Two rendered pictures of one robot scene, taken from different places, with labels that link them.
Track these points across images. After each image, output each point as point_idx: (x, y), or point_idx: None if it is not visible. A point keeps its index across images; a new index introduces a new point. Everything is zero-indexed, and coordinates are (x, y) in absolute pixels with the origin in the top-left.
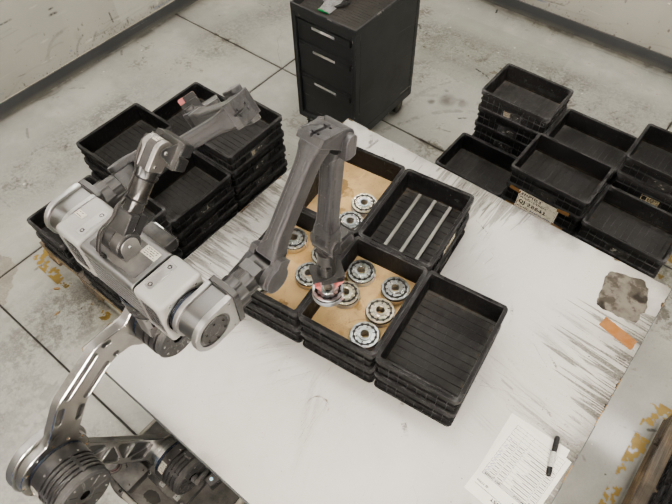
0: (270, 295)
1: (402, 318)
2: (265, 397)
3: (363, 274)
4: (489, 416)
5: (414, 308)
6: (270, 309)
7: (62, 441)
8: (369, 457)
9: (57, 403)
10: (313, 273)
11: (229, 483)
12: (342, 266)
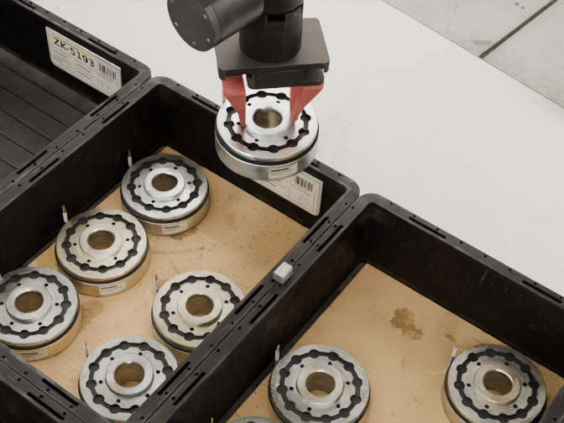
0: (451, 354)
1: (47, 148)
2: (436, 201)
3: (125, 356)
4: None
5: None
6: (446, 298)
7: None
8: (200, 78)
9: None
10: (315, 39)
11: (494, 69)
12: (216, 49)
